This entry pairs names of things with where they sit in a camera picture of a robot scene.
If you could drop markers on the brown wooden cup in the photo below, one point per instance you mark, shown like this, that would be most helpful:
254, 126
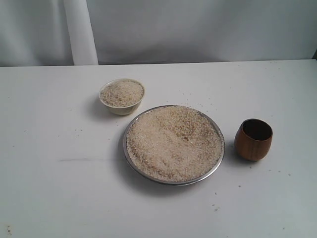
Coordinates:
253, 139

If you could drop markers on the rice in metal tray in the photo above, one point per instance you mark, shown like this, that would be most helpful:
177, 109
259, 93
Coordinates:
173, 146

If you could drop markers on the cream ceramic bowl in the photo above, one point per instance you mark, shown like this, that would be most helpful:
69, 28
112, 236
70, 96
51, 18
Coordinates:
125, 110

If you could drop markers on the rice in cream bowl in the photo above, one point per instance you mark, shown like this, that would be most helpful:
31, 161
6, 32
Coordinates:
122, 93

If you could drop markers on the round metal tray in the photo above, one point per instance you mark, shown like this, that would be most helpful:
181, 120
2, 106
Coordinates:
220, 158

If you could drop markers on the white backdrop cloth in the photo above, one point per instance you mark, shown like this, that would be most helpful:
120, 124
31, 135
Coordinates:
92, 32

